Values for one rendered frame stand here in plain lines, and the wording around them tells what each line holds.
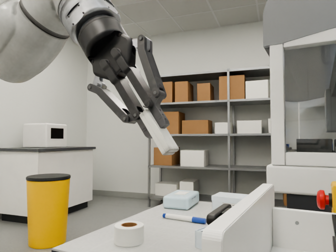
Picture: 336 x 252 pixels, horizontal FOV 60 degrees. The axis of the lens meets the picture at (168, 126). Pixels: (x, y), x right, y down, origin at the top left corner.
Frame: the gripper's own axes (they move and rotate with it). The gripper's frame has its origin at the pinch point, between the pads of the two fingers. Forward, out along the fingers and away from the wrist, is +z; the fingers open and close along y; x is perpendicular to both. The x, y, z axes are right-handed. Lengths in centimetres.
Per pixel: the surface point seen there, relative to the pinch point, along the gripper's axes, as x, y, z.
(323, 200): 31.1, 10.2, 22.6
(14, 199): 199, -290, -117
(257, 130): 375, -29, -44
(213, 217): -3.4, 1.7, 13.6
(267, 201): 7.2, 5.8, 15.8
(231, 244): -11.7, 5.2, 16.0
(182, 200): 56, -29, 5
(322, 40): 79, 40, -16
